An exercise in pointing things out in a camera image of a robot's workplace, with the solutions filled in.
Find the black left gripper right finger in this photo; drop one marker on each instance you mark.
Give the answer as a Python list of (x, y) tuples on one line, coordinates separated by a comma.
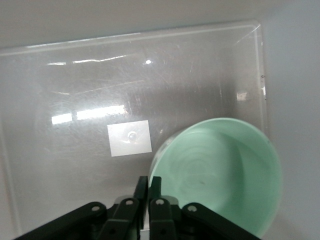
[(170, 212)]

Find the clear plastic box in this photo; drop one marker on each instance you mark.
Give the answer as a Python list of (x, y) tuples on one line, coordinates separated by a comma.
[(125, 100)]

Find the white square sticker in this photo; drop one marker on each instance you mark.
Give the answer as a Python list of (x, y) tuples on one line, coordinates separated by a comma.
[(129, 138)]

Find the mint green bowl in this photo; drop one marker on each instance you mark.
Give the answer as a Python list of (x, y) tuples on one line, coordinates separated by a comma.
[(220, 172)]

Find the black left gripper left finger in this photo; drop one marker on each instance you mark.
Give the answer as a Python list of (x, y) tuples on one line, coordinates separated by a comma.
[(120, 212)]

